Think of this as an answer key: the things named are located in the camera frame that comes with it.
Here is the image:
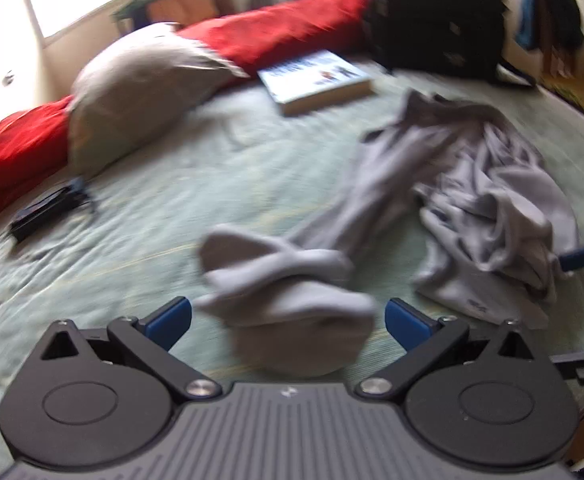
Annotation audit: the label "red duvet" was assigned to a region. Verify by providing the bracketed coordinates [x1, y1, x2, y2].
[0, 0, 369, 213]

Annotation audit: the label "grey sweatpants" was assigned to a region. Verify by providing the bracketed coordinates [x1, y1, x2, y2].
[194, 91, 578, 378]

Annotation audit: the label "cardboard box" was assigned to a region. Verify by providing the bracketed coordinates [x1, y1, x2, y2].
[147, 0, 237, 27]

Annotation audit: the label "white blue paperback book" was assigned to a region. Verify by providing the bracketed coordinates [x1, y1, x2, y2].
[258, 50, 373, 117]

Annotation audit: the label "black folded umbrella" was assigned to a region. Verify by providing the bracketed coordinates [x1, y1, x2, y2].
[9, 178, 96, 243]

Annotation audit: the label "black backpack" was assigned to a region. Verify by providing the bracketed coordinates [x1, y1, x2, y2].
[365, 0, 537, 90]

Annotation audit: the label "grey-green plaid pillow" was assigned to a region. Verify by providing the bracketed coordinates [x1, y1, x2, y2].
[68, 22, 247, 178]

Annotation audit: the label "wooden chair with clothes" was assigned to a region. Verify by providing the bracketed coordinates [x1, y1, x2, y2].
[515, 0, 584, 114]

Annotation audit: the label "green stool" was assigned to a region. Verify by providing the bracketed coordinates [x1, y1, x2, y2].
[112, 0, 158, 37]

